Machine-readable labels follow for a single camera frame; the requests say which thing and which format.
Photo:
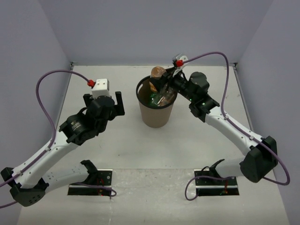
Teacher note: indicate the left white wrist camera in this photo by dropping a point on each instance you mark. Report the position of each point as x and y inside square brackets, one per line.
[101, 88]

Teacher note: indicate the clear plastic bottle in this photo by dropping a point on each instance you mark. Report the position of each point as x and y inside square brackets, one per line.
[165, 97]

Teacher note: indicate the orange bottle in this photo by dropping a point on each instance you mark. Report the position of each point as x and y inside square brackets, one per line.
[156, 72]

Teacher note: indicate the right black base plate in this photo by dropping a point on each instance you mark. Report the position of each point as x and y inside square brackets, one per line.
[210, 187]

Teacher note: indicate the brown cardboard bin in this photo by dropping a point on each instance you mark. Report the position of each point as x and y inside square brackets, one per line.
[154, 117]

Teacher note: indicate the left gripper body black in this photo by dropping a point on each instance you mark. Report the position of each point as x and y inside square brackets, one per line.
[103, 126]

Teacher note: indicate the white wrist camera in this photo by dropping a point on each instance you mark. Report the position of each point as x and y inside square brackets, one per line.
[101, 88]
[179, 63]

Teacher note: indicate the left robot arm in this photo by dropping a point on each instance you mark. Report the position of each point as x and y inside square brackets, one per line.
[33, 179]

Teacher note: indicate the green bottle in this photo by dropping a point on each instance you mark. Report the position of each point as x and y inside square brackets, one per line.
[152, 99]

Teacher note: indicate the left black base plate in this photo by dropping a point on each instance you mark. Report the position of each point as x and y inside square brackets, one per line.
[103, 178]

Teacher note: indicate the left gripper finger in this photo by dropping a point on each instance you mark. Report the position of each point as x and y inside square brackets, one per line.
[119, 107]
[88, 99]

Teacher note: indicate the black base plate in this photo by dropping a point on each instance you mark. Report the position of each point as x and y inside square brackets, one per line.
[210, 187]
[103, 178]

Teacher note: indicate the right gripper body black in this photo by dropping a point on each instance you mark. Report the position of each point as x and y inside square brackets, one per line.
[180, 83]

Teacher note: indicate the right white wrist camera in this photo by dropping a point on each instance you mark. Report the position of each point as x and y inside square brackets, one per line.
[179, 63]

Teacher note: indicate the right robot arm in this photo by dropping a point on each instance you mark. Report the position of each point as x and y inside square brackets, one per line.
[258, 152]

